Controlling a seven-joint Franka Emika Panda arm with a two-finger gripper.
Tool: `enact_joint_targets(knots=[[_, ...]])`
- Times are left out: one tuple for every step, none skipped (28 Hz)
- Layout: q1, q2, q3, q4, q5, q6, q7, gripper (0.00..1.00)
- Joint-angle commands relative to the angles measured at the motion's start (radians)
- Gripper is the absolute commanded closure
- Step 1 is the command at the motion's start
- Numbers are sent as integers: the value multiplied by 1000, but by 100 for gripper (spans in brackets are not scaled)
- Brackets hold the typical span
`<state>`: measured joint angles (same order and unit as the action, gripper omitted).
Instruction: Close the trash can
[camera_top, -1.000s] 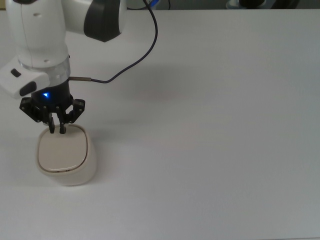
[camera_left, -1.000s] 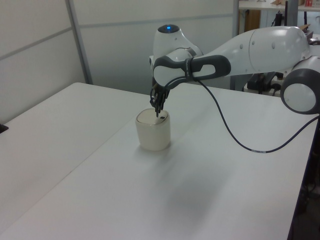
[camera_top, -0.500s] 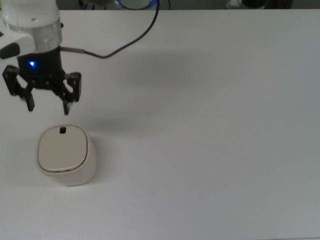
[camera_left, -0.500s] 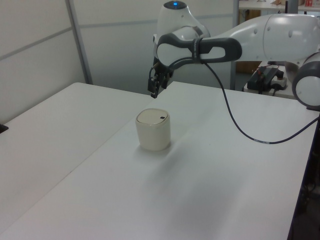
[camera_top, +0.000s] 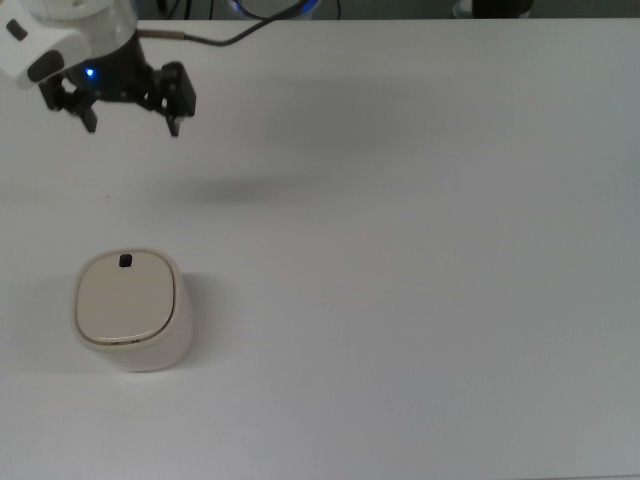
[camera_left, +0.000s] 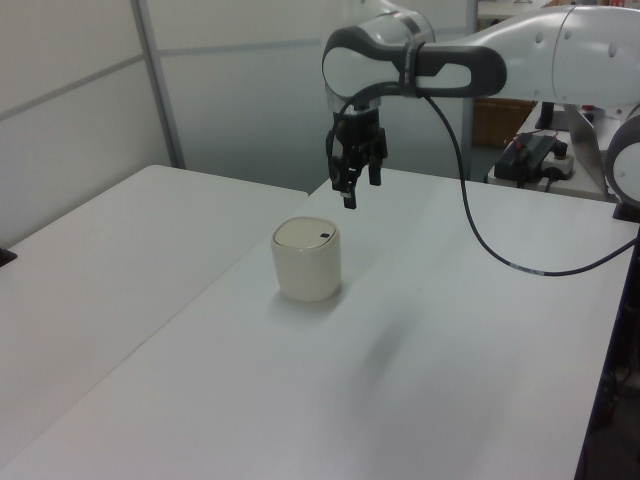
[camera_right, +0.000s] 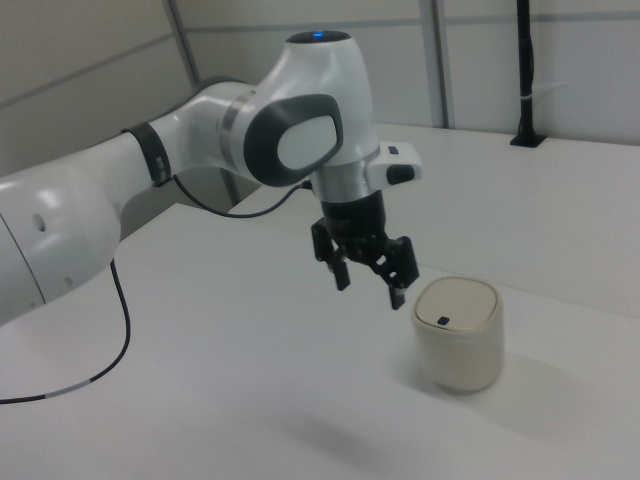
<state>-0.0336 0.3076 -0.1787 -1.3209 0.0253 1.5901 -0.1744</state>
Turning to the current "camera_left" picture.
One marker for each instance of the brown cardboard box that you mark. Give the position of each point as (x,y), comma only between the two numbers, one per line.
(500,122)

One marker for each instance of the cream trash can lid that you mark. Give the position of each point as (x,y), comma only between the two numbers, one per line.
(302,232)

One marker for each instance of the small cream trash can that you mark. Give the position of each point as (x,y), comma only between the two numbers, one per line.
(307,275)

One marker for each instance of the grey partition frame post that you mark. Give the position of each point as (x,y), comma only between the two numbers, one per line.
(160,85)

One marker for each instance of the black power supply unit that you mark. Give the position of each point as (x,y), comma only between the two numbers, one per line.
(520,157)

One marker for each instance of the grey emergency stop box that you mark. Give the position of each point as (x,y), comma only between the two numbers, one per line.
(560,167)

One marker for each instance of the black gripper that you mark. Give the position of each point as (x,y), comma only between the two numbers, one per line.
(357,132)

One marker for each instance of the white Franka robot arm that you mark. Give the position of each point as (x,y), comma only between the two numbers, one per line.
(525,50)

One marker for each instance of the grey metal plate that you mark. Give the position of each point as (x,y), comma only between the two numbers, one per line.
(585,150)

